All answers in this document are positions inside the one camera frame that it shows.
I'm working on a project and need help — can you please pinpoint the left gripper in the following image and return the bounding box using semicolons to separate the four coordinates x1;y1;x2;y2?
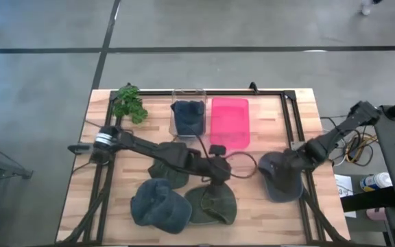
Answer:
197;144;233;187

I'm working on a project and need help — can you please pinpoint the clear plastic bin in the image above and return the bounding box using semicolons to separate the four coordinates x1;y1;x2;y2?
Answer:
169;88;208;139

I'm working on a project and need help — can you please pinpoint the person's foot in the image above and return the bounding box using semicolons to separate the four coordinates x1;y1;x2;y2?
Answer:
360;0;384;16

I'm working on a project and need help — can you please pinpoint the black cable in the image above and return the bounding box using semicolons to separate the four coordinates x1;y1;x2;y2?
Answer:
183;123;259;180

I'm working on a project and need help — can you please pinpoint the black aluminium frame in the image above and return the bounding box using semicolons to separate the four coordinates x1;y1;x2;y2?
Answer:
56;89;353;245

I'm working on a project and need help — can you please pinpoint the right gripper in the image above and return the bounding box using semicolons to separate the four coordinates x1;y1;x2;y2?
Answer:
272;145;317;193

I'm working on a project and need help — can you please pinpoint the navy blue cap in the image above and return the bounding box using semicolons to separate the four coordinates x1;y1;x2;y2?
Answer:
257;151;304;204
170;99;206;137
130;178;193;235

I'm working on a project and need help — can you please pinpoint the black bar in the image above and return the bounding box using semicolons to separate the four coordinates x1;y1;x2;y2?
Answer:
340;186;395;213

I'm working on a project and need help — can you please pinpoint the dark green cap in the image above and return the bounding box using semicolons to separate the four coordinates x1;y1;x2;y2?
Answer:
147;141;191;191
184;183;239;226

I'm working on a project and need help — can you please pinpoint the yellow cable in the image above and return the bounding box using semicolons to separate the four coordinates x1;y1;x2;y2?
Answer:
344;134;379;165

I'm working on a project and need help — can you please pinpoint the white paper sheet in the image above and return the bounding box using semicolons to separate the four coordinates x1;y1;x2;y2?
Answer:
334;174;358;219

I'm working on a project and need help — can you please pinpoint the pink object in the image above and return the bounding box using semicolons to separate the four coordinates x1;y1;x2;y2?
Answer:
366;207;388;222

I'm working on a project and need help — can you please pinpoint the pink plastic bin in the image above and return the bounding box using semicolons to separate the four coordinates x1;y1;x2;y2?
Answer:
209;97;252;151

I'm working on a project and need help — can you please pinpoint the potted green plant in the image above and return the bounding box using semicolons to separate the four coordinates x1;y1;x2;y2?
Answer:
111;83;149;126

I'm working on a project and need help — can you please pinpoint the white blue canister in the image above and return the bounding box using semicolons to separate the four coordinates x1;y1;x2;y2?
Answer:
359;172;394;193

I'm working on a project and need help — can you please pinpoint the black electronics box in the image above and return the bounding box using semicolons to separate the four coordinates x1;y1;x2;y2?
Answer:
348;136;368;162

